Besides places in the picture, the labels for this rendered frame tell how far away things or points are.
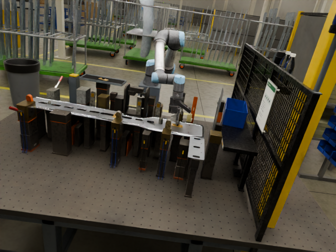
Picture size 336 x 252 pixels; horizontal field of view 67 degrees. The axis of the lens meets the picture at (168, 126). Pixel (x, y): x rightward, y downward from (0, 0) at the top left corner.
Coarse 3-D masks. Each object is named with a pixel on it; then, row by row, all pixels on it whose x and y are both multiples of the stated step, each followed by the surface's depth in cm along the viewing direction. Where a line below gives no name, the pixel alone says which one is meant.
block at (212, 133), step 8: (208, 136) 179; (216, 136) 170; (208, 144) 174; (216, 144) 173; (208, 152) 176; (216, 152) 175; (208, 160) 178; (208, 168) 181; (200, 176) 185; (208, 176) 184
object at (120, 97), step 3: (117, 96) 206; (120, 96) 207; (123, 96) 208; (117, 99) 203; (120, 99) 203; (114, 102) 205; (117, 102) 204; (120, 102) 204; (114, 105) 206; (117, 105) 205; (120, 105) 205; (114, 108) 207; (117, 108) 206; (120, 108) 206; (120, 138) 219
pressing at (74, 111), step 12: (36, 96) 204; (48, 108) 188; (60, 108) 190; (72, 108) 193; (84, 108) 196; (96, 108) 199; (108, 120) 184; (132, 120) 187; (144, 120) 190; (156, 120) 193; (180, 132) 180; (192, 132) 183
